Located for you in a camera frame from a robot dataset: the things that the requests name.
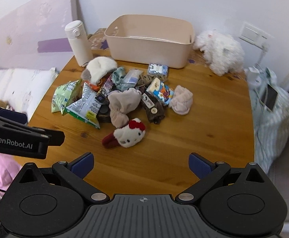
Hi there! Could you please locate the hello kitty plush clip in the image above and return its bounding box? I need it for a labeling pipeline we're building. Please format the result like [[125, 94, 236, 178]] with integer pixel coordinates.
[[102, 118, 146, 148]]

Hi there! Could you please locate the silver green chip bag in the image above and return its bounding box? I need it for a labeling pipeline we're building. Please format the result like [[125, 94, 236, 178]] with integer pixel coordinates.
[[65, 83, 102, 129]]

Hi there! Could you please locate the green snack bag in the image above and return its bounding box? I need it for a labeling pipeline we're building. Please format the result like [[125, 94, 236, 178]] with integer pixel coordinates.
[[51, 79, 82, 115]]

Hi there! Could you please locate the pink fluffy sock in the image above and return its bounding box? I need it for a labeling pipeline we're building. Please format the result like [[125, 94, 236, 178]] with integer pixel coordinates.
[[169, 85, 193, 115]]

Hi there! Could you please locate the beige purple knit sock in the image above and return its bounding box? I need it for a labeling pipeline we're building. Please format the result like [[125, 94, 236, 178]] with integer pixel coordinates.
[[108, 88, 142, 128]]

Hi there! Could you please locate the bear print tissue pack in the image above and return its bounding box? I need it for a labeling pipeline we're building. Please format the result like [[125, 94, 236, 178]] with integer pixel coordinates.
[[147, 77, 174, 105]]

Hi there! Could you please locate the green plaid scrunchie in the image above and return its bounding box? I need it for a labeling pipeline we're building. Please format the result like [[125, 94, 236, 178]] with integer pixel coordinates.
[[112, 67, 128, 91]]

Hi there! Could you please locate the clear bag of cotton swabs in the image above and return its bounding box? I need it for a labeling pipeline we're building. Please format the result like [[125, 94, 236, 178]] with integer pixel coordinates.
[[122, 69, 143, 85]]

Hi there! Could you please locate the blue white tissue pack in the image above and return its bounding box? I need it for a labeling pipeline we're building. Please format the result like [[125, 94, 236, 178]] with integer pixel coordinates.
[[147, 63, 169, 77]]

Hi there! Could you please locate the orange bear print box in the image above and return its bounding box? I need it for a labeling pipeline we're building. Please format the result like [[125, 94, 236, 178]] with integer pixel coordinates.
[[86, 79, 106, 92]]

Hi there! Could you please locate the white pillow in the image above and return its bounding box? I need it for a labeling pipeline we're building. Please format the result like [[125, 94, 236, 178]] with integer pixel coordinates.
[[0, 68, 58, 120]]

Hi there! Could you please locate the striped light blue cloth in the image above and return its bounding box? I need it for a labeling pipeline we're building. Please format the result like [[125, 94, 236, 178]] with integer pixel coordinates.
[[249, 68, 289, 173]]

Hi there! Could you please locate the smartphone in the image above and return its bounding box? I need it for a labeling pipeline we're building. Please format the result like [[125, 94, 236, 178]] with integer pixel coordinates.
[[260, 84, 278, 112]]

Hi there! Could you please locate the lilac headboard panel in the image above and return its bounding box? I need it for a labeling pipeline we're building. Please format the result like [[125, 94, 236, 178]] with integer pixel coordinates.
[[0, 0, 78, 71]]

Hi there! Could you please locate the white charger plug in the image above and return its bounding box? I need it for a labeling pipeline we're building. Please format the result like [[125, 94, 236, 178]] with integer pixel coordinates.
[[244, 67, 263, 90]]

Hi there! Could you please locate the white fluffy plush toy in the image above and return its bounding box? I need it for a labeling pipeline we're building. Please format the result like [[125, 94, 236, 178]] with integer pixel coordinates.
[[193, 31, 244, 76]]

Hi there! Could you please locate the white thermos bottle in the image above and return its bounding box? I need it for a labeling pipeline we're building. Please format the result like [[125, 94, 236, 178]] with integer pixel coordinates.
[[64, 20, 93, 67]]

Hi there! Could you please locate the purple flower placemat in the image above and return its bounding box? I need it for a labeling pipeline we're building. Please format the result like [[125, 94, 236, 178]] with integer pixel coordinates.
[[88, 28, 108, 50]]

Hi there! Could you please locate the beige plastic storage bin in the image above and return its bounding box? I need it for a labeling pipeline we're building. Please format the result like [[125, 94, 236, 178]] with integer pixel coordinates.
[[104, 14, 196, 69]]

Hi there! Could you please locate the white wall socket panel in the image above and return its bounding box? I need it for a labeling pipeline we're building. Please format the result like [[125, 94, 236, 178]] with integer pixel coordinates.
[[239, 22, 273, 48]]

